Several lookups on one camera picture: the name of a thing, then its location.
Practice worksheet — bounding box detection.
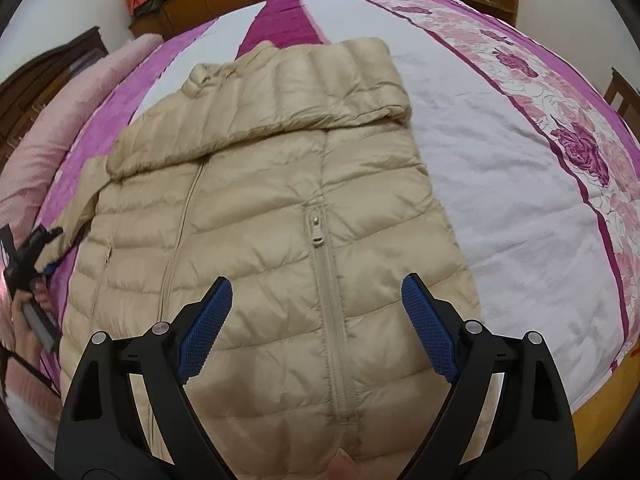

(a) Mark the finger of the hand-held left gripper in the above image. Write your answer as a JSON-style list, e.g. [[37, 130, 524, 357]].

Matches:
[[20, 227, 64, 277]]

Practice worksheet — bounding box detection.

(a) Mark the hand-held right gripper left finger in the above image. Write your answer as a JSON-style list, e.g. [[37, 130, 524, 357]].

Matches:
[[54, 276, 241, 480]]

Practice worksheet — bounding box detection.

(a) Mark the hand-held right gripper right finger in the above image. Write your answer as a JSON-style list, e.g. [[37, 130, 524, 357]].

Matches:
[[400, 272, 583, 480]]

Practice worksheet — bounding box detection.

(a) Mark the beige puffer jacket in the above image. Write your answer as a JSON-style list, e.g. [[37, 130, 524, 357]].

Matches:
[[50, 37, 483, 480]]

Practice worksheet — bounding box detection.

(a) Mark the person's left forearm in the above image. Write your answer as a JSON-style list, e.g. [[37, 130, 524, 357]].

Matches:
[[0, 340, 63, 466]]

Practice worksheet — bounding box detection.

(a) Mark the person's left hand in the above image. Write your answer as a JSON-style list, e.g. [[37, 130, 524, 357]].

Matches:
[[9, 280, 53, 363]]

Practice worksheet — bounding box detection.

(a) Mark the pink pillow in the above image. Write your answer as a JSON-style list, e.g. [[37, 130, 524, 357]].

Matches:
[[0, 34, 166, 281]]

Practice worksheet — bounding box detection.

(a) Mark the dark wooden headboard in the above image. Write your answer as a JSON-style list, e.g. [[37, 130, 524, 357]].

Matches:
[[0, 27, 108, 166]]

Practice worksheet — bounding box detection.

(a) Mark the magenta floral bedspread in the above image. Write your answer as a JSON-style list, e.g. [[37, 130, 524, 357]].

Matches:
[[37, 0, 640, 411]]

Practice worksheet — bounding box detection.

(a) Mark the wooden chair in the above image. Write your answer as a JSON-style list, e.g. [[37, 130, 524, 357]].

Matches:
[[602, 67, 640, 121]]

